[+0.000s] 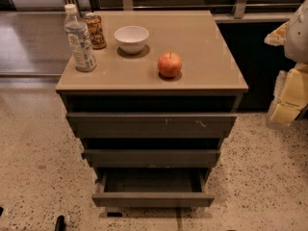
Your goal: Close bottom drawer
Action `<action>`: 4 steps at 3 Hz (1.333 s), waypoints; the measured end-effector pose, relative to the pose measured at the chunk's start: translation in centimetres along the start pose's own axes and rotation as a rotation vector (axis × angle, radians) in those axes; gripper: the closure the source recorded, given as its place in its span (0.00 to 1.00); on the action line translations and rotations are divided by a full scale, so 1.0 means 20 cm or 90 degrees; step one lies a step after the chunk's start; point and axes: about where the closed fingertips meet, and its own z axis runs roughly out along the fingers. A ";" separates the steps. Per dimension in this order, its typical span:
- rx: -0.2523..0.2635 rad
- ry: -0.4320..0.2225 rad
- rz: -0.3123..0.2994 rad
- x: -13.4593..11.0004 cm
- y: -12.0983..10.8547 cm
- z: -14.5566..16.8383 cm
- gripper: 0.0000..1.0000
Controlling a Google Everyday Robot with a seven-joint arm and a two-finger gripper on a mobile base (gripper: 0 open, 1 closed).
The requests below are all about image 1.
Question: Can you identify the grey bottom drawer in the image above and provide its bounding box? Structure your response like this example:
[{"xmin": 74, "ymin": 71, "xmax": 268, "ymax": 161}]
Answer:
[{"xmin": 92, "ymin": 168, "xmax": 214, "ymax": 208}]

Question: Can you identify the grey drawer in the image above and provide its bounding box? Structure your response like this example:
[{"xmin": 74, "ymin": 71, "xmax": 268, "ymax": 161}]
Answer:
[
  {"xmin": 66, "ymin": 113, "xmax": 237, "ymax": 139},
  {"xmin": 92, "ymin": 168, "xmax": 214, "ymax": 208},
  {"xmin": 84, "ymin": 149, "xmax": 220, "ymax": 168}
]

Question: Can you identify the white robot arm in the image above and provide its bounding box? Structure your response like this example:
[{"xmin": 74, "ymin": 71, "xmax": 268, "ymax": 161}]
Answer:
[{"xmin": 264, "ymin": 0, "xmax": 308, "ymax": 128}]

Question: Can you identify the grey drawer cabinet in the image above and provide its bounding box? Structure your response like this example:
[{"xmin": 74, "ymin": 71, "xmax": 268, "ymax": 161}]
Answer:
[{"xmin": 56, "ymin": 11, "xmax": 248, "ymax": 193}]

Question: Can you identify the grey middle drawer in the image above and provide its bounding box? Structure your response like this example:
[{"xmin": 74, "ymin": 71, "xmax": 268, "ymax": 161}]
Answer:
[{"xmin": 84, "ymin": 149, "xmax": 220, "ymax": 168}]

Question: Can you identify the grey top drawer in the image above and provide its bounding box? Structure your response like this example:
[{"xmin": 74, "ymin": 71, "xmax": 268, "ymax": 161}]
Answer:
[{"xmin": 66, "ymin": 113, "xmax": 237, "ymax": 139}]

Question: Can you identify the red apple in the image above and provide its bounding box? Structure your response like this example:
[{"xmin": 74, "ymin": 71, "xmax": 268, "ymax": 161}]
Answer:
[{"xmin": 157, "ymin": 52, "xmax": 182, "ymax": 78}]

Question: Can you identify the white ceramic bowl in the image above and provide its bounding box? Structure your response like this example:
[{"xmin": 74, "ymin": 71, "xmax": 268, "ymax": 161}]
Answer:
[{"xmin": 114, "ymin": 26, "xmax": 149, "ymax": 54}]

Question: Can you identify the clear plastic water bottle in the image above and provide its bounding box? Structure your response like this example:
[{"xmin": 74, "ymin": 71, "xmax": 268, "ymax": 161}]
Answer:
[{"xmin": 64, "ymin": 4, "xmax": 96, "ymax": 72}]

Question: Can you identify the brown patterned drink can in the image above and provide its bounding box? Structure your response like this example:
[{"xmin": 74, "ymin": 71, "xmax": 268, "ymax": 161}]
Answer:
[{"xmin": 84, "ymin": 13, "xmax": 107, "ymax": 49}]

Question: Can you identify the black object bottom left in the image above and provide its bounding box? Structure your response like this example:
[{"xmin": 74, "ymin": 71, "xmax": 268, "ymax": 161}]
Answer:
[{"xmin": 54, "ymin": 216, "xmax": 65, "ymax": 231}]

